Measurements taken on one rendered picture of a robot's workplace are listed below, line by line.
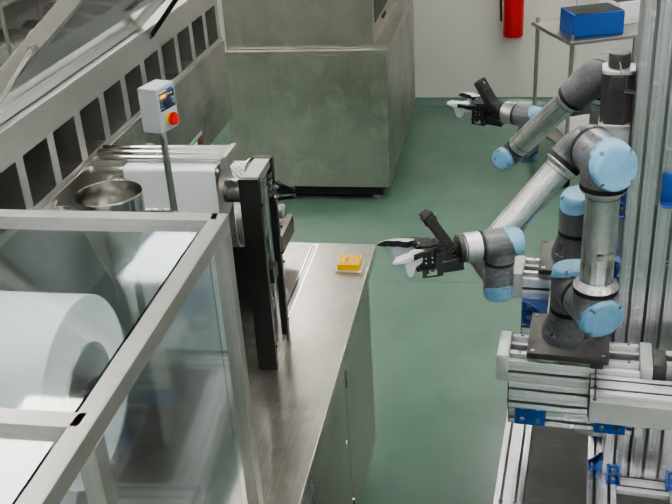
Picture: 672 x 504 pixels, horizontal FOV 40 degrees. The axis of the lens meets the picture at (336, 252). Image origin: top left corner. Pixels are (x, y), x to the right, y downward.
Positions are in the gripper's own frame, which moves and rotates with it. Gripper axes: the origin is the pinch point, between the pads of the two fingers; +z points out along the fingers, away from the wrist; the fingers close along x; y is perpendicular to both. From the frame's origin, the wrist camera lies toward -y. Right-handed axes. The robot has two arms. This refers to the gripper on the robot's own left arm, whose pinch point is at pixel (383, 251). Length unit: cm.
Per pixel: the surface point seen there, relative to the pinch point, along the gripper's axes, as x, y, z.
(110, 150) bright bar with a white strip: 31, -26, 63
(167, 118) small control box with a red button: -7, -40, 47
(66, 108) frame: 20, -40, 70
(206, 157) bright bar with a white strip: 18.6, -24.4, 39.1
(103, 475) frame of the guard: -106, -14, 59
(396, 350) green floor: 157, 103, -36
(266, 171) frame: 12.9, -20.4, 25.1
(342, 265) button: 59, 24, 1
